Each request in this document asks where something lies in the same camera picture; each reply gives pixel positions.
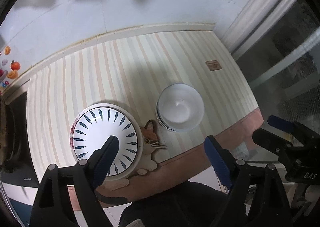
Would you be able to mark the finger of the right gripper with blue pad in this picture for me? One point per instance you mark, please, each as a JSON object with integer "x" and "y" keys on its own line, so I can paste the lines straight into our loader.
{"x": 270, "y": 141}
{"x": 298, "y": 130}

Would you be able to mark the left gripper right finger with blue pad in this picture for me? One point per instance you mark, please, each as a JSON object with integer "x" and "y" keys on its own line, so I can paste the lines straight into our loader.
{"x": 256, "y": 195}

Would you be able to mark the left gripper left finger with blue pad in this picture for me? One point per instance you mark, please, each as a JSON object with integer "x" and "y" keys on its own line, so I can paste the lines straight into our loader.
{"x": 52, "y": 205}

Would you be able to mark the white plate blue leaf pattern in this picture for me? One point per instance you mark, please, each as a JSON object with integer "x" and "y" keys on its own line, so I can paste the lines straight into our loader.
{"x": 105, "y": 139}

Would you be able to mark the white bowl front blue rim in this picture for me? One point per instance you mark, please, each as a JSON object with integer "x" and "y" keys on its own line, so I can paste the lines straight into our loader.
{"x": 181, "y": 107}

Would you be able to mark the white plate pink floral print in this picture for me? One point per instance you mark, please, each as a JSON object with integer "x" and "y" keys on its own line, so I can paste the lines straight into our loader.
{"x": 125, "y": 117}

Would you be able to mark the plain white bowl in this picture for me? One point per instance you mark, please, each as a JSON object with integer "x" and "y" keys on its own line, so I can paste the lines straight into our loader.
{"x": 161, "y": 122}

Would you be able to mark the black induction cooktop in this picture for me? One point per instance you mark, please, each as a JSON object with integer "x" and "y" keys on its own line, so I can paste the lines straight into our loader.
{"x": 16, "y": 163}

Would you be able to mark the brown label patch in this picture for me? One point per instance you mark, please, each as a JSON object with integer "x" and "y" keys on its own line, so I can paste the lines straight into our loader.
{"x": 213, "y": 65}

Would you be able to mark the striped cat print table mat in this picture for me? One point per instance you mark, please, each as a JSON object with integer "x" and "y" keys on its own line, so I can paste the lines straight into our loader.
{"x": 131, "y": 73}

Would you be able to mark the colourful wall stickers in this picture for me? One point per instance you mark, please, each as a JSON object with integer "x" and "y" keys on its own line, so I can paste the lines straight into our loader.
{"x": 9, "y": 69}

